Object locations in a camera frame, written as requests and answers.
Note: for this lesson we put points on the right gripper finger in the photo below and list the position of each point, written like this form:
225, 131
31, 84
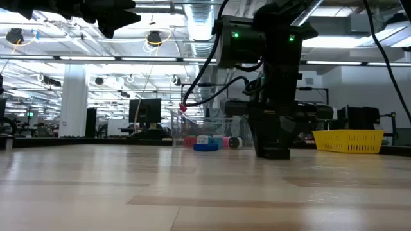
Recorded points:
287, 128
265, 131

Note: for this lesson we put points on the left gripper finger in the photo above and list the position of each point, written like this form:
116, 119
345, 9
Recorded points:
115, 20
112, 4

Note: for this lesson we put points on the white and black charger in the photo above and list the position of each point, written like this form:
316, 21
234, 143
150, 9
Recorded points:
236, 142

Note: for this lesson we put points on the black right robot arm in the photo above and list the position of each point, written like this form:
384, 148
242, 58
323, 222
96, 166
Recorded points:
244, 41

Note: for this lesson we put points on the black background robot arm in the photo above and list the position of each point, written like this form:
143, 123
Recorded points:
8, 123

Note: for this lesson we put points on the long ceiling light strip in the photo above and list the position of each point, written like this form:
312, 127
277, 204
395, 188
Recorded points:
86, 58

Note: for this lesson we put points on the yellow plastic basket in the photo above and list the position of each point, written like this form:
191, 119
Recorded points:
350, 141

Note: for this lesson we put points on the wide black monitor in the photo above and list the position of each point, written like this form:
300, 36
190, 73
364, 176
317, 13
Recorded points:
359, 118

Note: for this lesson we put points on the clear plastic bin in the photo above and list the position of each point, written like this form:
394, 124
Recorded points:
180, 128

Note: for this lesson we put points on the small red background object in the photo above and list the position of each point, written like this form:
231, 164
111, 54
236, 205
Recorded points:
183, 107

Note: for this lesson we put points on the bright ceiling light panel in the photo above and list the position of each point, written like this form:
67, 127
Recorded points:
337, 41

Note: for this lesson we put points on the white building pillar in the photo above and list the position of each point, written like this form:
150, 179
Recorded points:
74, 102

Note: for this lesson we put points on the black computer monitor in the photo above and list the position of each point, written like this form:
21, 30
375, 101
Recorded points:
144, 110

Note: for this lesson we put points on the white cabinet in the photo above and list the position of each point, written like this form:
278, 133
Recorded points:
117, 128

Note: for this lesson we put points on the grey wall vent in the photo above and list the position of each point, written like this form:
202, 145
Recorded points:
309, 81

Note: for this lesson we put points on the black background gantry frame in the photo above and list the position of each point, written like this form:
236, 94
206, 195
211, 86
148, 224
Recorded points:
316, 88

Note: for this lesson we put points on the slanted silver ventilation duct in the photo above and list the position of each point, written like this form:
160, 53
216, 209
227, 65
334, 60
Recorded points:
313, 9

